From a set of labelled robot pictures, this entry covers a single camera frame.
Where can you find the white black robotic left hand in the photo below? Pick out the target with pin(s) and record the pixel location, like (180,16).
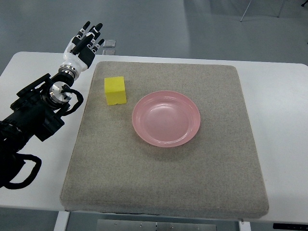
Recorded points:
(81,50)

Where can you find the yellow foam block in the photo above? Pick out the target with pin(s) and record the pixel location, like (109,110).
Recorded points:
(115,92)

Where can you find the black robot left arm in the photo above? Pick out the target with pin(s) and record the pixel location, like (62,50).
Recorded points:
(37,112)

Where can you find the pink plate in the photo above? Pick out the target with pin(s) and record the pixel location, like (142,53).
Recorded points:
(166,119)

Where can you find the clear floor tile upper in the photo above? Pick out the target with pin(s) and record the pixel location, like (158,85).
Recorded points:
(109,43)

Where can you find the metal chair leg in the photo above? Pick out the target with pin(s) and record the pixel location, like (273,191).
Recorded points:
(245,10)

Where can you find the white table leg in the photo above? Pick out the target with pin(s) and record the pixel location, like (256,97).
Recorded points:
(61,221)

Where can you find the grey fabric mat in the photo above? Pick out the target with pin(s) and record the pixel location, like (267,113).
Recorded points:
(216,174)

